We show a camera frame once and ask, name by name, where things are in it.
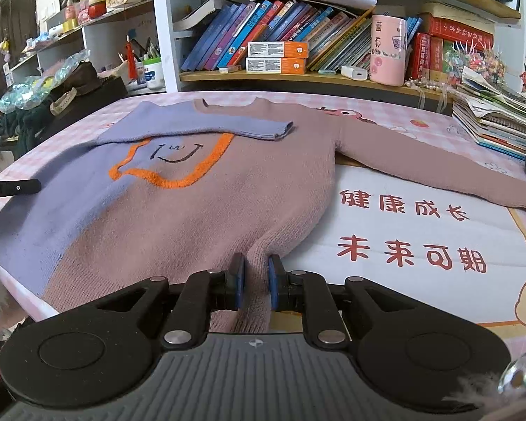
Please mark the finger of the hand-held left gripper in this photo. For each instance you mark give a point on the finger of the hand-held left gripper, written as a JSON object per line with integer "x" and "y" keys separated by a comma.
{"x": 24, "y": 187}

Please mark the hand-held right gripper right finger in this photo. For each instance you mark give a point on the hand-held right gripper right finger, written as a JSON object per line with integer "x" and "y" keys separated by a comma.
{"x": 272, "y": 285}

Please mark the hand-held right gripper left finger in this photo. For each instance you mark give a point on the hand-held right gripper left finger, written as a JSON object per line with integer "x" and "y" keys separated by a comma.
{"x": 240, "y": 285}

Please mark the mauve and lavender knit sweater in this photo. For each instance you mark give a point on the mauve and lavender knit sweater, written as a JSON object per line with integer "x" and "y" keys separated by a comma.
{"x": 201, "y": 210}

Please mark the dark green cloth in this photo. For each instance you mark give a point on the dark green cloth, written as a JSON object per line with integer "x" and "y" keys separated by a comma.
{"x": 22, "y": 127}

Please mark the clear plastic bag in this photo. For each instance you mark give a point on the clear plastic bag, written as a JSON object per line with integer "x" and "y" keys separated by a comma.
{"x": 22, "y": 92}

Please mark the brown hat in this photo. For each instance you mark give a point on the brown hat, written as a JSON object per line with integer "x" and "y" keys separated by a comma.
{"x": 79, "y": 76}

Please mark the dark wooden door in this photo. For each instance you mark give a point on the dark wooden door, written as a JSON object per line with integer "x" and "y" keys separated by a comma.
{"x": 8, "y": 30}

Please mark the red tassel ornament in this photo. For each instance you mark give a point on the red tassel ornament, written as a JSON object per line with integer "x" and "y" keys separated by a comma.
{"x": 130, "y": 61}

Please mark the yellow tape roll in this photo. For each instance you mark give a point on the yellow tape roll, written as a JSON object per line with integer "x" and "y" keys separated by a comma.
{"x": 70, "y": 25}

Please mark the white side shelf unit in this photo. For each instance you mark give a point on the white side shelf unit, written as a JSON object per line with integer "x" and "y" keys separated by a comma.
{"x": 109, "y": 39}

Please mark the white jar with blue label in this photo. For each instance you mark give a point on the white jar with blue label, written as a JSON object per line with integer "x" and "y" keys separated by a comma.
{"x": 153, "y": 74}

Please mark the small pink spray bottle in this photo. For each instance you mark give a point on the small pink spray bottle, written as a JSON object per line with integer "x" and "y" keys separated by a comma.
{"x": 69, "y": 8}

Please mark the bundle of pens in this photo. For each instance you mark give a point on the bundle of pens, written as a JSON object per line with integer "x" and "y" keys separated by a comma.
{"x": 151, "y": 50}

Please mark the red round jar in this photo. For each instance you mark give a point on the red round jar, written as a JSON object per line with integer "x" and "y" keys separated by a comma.
{"x": 97, "y": 8}

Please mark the white wooden bookshelf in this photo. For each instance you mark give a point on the white wooden bookshelf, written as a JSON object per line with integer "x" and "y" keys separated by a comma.
{"x": 162, "y": 30}

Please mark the small orange white box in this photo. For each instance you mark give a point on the small orange white box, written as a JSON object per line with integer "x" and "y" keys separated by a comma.
{"x": 229, "y": 69}

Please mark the grey fluffy tuft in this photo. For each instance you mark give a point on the grey fluffy tuft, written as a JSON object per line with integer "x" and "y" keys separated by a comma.
{"x": 473, "y": 390}

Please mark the white charger block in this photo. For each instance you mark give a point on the white charger block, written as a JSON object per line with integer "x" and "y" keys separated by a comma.
{"x": 355, "y": 72}

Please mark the row of leaning blue books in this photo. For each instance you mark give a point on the row of leaning blue books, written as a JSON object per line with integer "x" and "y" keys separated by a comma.
{"x": 210, "y": 39}

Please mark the open grey paperback book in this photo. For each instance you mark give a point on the open grey paperback book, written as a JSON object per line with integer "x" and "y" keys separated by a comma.
{"x": 197, "y": 15}

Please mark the pink printed tumbler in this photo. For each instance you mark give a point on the pink printed tumbler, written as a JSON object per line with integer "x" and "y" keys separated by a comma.
{"x": 388, "y": 52}

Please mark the clear round bead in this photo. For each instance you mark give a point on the clear round bead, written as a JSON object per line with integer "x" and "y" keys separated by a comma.
{"x": 517, "y": 375}

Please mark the red upright book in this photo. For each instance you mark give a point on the red upright book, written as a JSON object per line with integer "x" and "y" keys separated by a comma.
{"x": 420, "y": 57}

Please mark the stack of notebooks and papers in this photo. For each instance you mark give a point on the stack of notebooks and papers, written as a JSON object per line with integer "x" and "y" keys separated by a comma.
{"x": 495, "y": 127}

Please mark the jar of colourful paper stars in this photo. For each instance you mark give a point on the jar of colourful paper stars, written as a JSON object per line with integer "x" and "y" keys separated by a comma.
{"x": 473, "y": 61}

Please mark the black smartphone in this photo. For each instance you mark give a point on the black smartphone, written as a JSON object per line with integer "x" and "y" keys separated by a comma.
{"x": 513, "y": 94}

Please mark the thick red dictionary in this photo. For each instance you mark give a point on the thick red dictionary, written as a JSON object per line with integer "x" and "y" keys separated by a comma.
{"x": 460, "y": 30}

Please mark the thick beige book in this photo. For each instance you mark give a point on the thick beige book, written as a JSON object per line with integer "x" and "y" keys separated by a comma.
{"x": 456, "y": 11}

